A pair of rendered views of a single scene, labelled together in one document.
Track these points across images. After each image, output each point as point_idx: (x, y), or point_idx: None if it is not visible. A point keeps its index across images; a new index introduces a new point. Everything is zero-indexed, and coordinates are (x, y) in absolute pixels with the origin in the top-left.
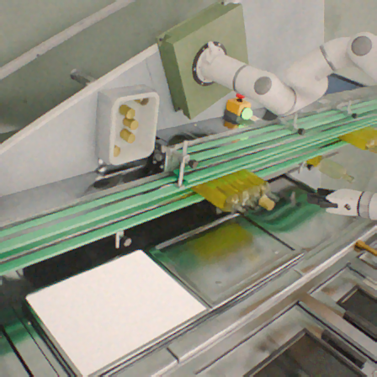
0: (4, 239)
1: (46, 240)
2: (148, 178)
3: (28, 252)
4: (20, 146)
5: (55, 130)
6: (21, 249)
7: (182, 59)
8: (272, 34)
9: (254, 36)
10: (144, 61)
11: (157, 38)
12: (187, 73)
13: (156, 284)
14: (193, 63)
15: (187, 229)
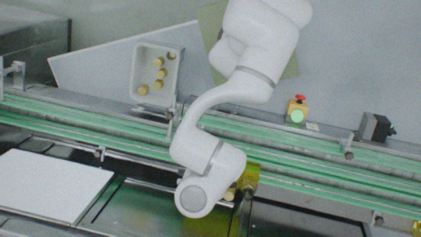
0: (20, 101)
1: (56, 124)
2: (156, 124)
3: (37, 122)
4: (77, 56)
5: (104, 56)
6: (36, 120)
7: (204, 26)
8: (368, 41)
9: (335, 37)
10: (187, 26)
11: (200, 7)
12: (211, 43)
13: (80, 191)
14: (218, 34)
15: (168, 184)
